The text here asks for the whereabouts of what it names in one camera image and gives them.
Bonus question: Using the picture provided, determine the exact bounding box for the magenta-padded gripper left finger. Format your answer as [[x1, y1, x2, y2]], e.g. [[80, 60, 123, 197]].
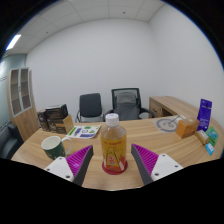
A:
[[43, 144, 95, 187]]

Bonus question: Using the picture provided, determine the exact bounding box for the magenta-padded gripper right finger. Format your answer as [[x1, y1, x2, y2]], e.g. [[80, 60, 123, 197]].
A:
[[130, 143, 184, 186]]

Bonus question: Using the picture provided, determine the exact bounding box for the orange drink bottle white cap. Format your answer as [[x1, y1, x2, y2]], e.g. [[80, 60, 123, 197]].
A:
[[99, 113, 128, 174]]

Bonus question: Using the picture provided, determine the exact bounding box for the green mug white inside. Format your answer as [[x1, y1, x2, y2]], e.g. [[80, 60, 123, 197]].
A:
[[40, 135, 73, 160]]

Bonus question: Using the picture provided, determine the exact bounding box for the white printed leaflet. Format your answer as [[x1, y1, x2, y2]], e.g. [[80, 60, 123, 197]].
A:
[[66, 124, 102, 140]]

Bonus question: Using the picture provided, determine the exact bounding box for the flat round red coaster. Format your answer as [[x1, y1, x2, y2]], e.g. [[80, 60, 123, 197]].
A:
[[101, 159, 129, 176]]

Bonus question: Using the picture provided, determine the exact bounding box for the brown cardboard box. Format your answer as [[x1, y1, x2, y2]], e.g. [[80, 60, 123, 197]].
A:
[[48, 114, 75, 135]]

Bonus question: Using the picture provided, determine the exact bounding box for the black printed box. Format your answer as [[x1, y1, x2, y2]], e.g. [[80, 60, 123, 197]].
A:
[[44, 103, 69, 121]]

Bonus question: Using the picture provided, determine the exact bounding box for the small dark brown box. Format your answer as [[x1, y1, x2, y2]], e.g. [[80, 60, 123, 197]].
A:
[[36, 109, 50, 132]]

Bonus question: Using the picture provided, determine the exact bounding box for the black fabric chair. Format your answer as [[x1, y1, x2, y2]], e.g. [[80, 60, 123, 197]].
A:
[[75, 92, 105, 123]]

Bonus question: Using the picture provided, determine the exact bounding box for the small tan box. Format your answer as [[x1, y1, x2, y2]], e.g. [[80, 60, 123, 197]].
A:
[[194, 129, 210, 146]]

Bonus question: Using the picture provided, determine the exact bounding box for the black mesh office chair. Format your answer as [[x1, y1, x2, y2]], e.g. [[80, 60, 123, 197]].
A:
[[104, 87, 155, 122]]

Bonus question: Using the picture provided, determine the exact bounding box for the wooden side desk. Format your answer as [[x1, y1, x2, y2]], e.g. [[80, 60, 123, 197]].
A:
[[148, 96, 201, 118]]

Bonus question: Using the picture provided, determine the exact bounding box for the small light blue box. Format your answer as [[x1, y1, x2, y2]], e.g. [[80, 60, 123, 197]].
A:
[[204, 143, 215, 157]]

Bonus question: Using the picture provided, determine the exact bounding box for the green flat box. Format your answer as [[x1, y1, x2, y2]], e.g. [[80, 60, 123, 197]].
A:
[[205, 126, 220, 144]]

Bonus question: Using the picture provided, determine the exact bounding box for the black sofa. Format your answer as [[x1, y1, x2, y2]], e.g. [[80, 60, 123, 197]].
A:
[[0, 123, 25, 160]]

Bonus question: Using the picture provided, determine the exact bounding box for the purple standing bag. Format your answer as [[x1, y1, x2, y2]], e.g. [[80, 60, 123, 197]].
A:
[[196, 98, 213, 132]]

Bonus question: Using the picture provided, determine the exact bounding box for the wooden shelf unit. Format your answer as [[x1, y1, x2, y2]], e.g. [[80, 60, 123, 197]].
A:
[[6, 67, 40, 141]]

